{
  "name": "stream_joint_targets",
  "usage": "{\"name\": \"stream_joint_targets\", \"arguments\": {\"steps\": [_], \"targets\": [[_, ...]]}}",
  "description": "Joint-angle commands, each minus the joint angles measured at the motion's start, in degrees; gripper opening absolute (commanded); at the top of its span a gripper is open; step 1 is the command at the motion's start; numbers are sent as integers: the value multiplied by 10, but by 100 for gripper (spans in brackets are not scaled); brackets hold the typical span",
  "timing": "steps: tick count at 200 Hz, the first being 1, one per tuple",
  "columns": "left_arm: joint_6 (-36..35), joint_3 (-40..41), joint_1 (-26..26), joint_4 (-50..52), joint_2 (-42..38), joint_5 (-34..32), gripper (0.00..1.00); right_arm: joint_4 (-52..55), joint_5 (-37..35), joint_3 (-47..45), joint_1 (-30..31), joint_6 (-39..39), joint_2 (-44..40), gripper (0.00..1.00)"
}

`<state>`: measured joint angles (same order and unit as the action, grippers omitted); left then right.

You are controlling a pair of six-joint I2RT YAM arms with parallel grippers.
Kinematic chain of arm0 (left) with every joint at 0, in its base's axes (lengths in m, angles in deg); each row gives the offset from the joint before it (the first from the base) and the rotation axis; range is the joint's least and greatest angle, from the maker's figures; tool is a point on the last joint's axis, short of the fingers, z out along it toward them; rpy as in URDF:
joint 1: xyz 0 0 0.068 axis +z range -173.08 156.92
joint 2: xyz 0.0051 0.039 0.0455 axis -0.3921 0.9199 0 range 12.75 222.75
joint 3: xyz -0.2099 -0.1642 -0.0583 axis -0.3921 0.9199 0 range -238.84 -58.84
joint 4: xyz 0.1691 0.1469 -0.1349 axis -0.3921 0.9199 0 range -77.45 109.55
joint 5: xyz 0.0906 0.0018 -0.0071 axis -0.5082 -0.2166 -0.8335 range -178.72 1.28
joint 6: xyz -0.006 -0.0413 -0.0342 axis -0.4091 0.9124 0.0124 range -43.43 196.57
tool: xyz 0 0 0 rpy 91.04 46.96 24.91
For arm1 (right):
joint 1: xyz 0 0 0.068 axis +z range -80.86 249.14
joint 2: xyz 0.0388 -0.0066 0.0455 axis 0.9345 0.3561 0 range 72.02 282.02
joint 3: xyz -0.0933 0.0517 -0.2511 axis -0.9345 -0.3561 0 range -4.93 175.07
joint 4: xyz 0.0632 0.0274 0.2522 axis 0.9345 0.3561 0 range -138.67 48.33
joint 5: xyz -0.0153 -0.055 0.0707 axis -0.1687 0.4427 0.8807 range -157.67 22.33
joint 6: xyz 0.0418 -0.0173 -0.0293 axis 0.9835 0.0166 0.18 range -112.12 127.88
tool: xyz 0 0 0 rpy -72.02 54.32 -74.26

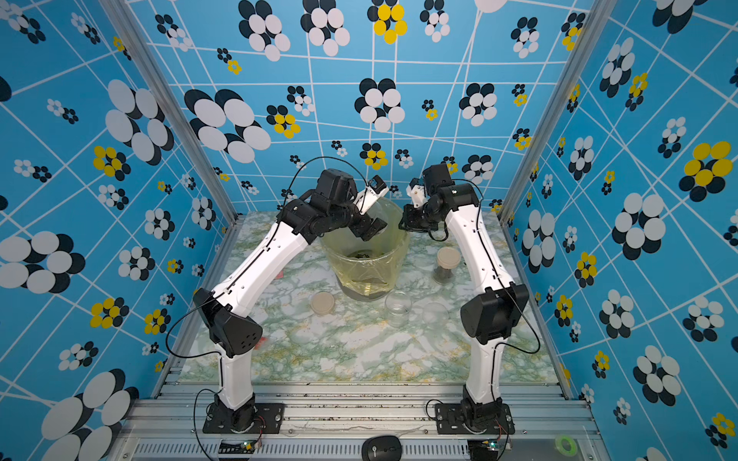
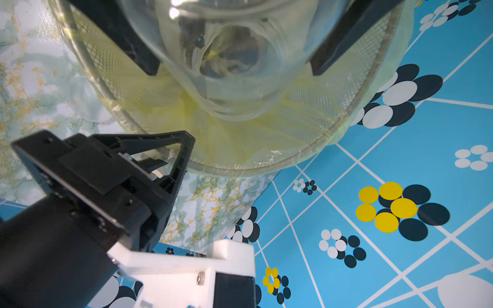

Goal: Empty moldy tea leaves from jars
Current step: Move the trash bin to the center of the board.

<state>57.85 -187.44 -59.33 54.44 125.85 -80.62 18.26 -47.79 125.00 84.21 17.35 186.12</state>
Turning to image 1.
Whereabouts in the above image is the clear plastic tea jar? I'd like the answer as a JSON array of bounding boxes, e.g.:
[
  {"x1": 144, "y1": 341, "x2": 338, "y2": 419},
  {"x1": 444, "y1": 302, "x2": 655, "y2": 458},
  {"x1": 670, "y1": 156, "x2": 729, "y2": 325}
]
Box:
[{"x1": 384, "y1": 291, "x2": 412, "y2": 328}]

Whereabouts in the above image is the round wooden jar lid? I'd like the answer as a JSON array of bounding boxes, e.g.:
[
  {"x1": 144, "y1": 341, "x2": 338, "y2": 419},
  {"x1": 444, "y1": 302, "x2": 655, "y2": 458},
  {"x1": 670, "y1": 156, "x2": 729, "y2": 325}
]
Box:
[{"x1": 311, "y1": 291, "x2": 336, "y2": 316}]

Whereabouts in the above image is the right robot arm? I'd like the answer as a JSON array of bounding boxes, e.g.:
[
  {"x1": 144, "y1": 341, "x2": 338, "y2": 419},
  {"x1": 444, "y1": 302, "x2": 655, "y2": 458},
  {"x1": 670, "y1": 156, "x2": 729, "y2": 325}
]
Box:
[{"x1": 399, "y1": 163, "x2": 529, "y2": 435}]

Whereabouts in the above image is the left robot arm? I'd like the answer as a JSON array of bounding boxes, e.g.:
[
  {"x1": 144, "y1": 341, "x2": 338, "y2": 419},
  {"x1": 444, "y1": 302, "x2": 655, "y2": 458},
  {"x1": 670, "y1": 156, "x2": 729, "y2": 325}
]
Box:
[{"x1": 193, "y1": 169, "x2": 388, "y2": 433}]

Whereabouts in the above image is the right circuit board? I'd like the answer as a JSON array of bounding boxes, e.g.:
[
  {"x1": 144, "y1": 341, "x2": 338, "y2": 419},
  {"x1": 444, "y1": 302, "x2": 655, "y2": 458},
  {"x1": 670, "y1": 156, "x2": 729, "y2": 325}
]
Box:
[{"x1": 467, "y1": 440, "x2": 499, "y2": 461}]

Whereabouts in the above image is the circuit board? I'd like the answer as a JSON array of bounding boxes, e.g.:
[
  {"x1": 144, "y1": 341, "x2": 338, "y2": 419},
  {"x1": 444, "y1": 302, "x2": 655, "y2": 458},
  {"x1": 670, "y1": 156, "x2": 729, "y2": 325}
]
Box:
[
  {"x1": 218, "y1": 440, "x2": 261, "y2": 455},
  {"x1": 467, "y1": 440, "x2": 499, "y2": 461}
]

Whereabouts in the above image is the left circuit board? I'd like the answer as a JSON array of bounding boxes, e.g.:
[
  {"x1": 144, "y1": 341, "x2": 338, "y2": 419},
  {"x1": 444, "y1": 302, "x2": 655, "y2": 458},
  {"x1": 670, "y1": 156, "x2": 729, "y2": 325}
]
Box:
[{"x1": 218, "y1": 440, "x2": 261, "y2": 455}]

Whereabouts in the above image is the green tape roll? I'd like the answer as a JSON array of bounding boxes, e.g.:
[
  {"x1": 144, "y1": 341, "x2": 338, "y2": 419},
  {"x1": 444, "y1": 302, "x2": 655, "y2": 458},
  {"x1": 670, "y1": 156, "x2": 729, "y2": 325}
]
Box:
[{"x1": 555, "y1": 435, "x2": 578, "y2": 457}]

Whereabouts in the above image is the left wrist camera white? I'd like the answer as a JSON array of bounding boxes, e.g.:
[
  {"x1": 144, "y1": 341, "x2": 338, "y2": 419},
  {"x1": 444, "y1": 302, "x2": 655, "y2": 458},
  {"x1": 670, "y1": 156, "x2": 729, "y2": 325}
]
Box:
[{"x1": 354, "y1": 175, "x2": 388, "y2": 214}]

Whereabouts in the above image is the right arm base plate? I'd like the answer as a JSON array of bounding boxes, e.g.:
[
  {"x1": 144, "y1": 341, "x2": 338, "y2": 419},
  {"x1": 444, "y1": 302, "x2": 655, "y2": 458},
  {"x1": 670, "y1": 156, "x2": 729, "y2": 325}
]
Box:
[{"x1": 432, "y1": 403, "x2": 516, "y2": 436}]

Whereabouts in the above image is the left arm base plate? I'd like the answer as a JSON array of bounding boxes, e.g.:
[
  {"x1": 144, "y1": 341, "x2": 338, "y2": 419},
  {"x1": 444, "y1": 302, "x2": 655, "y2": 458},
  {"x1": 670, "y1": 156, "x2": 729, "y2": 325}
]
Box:
[{"x1": 202, "y1": 403, "x2": 286, "y2": 435}]

